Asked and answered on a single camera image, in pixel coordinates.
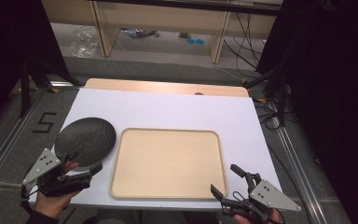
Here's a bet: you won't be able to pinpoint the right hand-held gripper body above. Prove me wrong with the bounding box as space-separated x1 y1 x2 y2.
220 173 302 224

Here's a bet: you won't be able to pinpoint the clear plastic bag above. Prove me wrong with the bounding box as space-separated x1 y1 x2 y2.
69 30 99 59

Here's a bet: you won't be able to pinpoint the thin black cable loop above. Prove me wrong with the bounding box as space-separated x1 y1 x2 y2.
231 190 254 207

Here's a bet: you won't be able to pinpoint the metal floor rail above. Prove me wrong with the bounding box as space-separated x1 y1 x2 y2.
268 101 328 224
0 81 76 195

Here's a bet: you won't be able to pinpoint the black metal stand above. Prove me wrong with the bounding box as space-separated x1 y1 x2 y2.
19 59 82 119
244 66 289 128

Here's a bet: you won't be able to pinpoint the beige rectangular tray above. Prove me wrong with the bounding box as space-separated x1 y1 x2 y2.
109 127 228 201

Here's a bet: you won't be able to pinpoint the white table cover board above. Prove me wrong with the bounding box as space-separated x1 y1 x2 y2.
28 88 283 211

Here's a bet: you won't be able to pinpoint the crumpled plastic packaging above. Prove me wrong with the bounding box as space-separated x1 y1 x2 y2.
118 27 161 39

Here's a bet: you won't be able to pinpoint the black floor cables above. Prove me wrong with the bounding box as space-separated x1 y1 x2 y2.
223 11 267 72

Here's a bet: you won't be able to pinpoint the person's right hand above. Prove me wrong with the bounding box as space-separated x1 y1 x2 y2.
233 208 285 224

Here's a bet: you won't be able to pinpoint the tangled black cables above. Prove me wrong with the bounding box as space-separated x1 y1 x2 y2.
254 97 282 131

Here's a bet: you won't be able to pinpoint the wooden shelf unit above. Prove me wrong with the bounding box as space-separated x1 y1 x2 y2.
41 0 283 65

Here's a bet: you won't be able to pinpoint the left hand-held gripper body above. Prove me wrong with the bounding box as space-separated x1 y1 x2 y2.
21 147 91 199

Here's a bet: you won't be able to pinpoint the dark grey round plate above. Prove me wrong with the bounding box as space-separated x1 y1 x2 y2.
53 117 117 169

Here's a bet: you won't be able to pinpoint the person's left hand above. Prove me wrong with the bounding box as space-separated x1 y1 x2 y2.
34 160 80 219

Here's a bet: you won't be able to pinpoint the black curtain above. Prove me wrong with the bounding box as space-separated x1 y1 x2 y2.
255 0 358 224
0 0 71 138

